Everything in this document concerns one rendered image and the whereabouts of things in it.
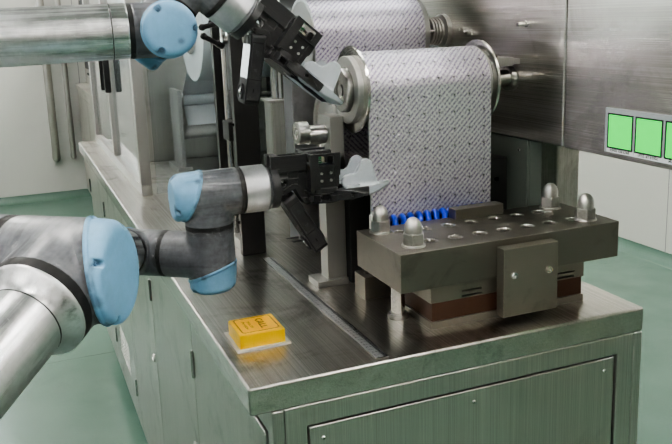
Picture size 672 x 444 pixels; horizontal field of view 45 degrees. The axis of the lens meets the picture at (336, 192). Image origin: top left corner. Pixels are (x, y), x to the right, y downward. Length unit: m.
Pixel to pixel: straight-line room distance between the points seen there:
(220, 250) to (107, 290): 0.41
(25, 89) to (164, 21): 5.71
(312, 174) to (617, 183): 3.77
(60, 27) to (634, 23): 0.81
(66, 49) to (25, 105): 5.69
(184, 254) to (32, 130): 5.59
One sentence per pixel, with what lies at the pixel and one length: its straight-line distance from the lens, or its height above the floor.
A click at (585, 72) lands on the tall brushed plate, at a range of 1.38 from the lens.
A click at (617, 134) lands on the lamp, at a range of 1.32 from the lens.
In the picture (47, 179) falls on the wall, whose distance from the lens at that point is 6.89.
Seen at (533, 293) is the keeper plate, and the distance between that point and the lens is 1.30.
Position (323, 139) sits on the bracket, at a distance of 1.40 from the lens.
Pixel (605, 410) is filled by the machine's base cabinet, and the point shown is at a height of 0.73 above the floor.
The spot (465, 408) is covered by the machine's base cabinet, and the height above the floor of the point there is 0.80.
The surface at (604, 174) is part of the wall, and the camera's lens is 5.01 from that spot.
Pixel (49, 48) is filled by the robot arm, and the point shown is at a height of 1.35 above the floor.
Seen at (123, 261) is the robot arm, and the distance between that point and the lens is 0.92.
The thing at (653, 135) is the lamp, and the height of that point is 1.19.
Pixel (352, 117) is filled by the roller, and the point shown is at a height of 1.21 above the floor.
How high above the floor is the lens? 1.38
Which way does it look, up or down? 12 degrees down
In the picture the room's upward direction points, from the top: 2 degrees counter-clockwise
